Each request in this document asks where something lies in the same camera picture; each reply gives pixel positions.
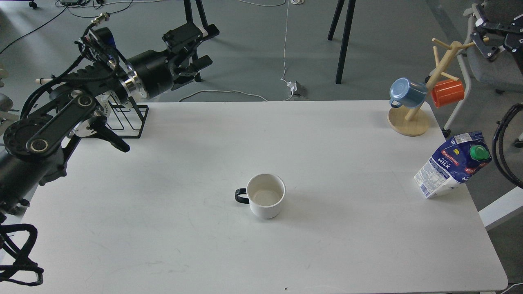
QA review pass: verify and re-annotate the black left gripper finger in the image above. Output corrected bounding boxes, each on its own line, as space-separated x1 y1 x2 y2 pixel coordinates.
172 55 213 91
162 23 220 62

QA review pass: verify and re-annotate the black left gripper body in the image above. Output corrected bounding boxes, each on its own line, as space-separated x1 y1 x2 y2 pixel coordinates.
127 49 192 99

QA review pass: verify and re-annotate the blue white milk carton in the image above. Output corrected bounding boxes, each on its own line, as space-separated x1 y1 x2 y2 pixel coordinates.
413 131 492 199

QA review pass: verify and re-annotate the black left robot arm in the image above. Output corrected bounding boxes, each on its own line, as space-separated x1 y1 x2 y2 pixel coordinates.
1 13 220 222

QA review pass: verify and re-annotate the black table leg pair left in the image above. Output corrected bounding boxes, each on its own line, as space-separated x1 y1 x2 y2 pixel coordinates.
183 0 208 36

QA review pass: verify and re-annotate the black table leg pair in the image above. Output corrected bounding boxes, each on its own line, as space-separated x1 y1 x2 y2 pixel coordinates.
327 0 356 85
183 0 208 36

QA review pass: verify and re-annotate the white mug on rack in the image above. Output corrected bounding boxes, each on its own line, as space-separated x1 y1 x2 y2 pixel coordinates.
96 94 112 118

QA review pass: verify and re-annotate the white power adapter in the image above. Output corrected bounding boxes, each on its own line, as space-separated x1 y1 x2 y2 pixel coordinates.
286 81 306 98

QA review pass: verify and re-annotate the black table leg pair right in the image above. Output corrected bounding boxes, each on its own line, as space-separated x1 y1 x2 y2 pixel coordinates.
327 0 356 85

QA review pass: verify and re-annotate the blue mug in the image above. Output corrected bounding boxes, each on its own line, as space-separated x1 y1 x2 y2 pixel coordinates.
390 78 428 109

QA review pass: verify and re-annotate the wooden mug tree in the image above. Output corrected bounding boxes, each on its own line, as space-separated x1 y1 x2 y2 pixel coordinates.
387 38 475 136

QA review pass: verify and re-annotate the orange mug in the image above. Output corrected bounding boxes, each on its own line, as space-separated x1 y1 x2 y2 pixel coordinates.
430 79 465 108

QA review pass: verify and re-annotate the grey office chair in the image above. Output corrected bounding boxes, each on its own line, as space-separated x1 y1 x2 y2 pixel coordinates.
443 0 523 148

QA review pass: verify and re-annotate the black wire rack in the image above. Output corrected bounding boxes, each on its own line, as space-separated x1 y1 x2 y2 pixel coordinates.
67 102 150 139

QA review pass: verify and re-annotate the white power cable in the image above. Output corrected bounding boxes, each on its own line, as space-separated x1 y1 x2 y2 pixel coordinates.
179 0 305 102

